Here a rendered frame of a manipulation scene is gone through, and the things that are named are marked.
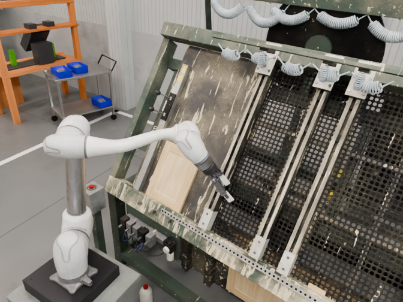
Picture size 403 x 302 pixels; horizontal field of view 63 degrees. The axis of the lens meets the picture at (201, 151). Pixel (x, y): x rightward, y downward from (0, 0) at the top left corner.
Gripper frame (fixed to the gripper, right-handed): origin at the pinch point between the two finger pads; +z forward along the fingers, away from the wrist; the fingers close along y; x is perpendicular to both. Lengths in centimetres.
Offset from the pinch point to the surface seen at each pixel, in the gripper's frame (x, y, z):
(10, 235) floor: 225, 101, -3
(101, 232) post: 114, 51, 14
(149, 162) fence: 51, 63, -8
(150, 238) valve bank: 68, 21, 18
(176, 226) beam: 50, 24, 22
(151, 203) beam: 61, 42, 9
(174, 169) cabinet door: 36, 52, 2
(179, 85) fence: 6, 88, -33
